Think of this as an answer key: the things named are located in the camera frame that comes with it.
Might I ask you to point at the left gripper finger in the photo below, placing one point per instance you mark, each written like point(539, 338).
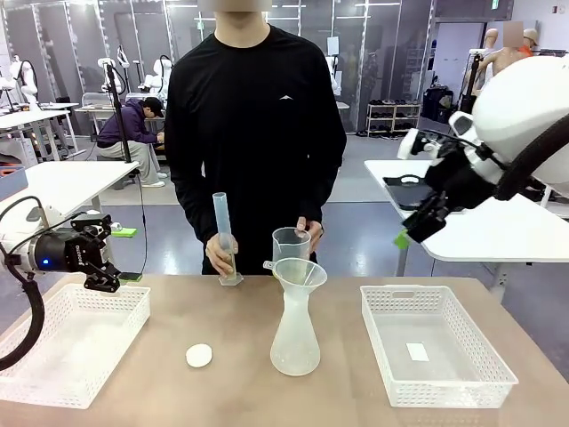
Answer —
point(104, 278)
point(95, 224)

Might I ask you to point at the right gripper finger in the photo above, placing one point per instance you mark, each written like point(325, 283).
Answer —
point(431, 227)
point(420, 213)

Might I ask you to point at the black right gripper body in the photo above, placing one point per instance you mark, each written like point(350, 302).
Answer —
point(453, 178)

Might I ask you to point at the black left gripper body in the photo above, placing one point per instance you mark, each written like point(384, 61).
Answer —
point(66, 251)

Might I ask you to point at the white perforated plastic basket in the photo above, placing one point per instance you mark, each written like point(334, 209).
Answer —
point(71, 338)
point(444, 320)

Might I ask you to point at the white round flask stopper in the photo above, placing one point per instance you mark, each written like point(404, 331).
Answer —
point(199, 356)

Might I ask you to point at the clear plastic graduated cylinder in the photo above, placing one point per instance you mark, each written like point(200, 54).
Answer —
point(222, 213)

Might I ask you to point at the translucent plastic funnel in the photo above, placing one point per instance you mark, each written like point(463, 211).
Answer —
point(302, 272)

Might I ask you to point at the clear plastic beaker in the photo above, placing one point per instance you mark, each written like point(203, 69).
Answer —
point(291, 247)

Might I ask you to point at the translucent plastic conical flask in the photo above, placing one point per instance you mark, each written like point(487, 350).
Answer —
point(295, 347)

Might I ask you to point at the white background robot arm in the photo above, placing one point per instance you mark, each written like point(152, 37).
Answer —
point(160, 75)
point(27, 80)
point(116, 66)

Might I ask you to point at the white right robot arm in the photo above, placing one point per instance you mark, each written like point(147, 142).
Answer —
point(524, 98)

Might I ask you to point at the person's right forearm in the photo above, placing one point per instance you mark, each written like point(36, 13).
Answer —
point(195, 218)

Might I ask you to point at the person's left forearm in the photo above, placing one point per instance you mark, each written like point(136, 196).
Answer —
point(324, 195)

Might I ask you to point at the person's left hand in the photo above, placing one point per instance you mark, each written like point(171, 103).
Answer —
point(316, 233)

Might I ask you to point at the person's right hand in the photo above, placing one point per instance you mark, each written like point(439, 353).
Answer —
point(218, 258)

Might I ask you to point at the black plastic tray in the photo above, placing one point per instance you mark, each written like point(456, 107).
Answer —
point(400, 195)

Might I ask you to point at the white table with metal legs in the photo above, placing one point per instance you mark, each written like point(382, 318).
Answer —
point(75, 182)

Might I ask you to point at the black suitcase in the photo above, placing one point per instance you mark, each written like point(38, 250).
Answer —
point(438, 104)

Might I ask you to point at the wooden shoe rack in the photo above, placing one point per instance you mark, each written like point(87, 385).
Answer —
point(393, 118)

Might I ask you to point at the grey blue box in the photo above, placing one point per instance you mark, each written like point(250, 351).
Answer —
point(12, 184)

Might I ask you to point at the seated person in purple hoodie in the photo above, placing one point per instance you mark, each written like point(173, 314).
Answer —
point(129, 133)

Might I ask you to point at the white background desk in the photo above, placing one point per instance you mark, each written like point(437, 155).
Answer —
point(31, 118)

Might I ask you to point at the white paper slip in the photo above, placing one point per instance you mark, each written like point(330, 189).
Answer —
point(417, 352)

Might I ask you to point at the bare mannequin with grey trousers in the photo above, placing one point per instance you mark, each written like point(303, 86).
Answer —
point(504, 58)

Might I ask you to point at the plain white mannequin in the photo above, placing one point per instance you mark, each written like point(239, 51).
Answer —
point(490, 44)

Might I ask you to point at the mannequin in orange garment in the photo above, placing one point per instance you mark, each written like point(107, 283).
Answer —
point(529, 37)

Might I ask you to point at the person in black sweater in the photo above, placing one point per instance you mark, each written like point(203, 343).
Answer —
point(253, 133)

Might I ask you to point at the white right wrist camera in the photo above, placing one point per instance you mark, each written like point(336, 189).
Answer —
point(411, 144)

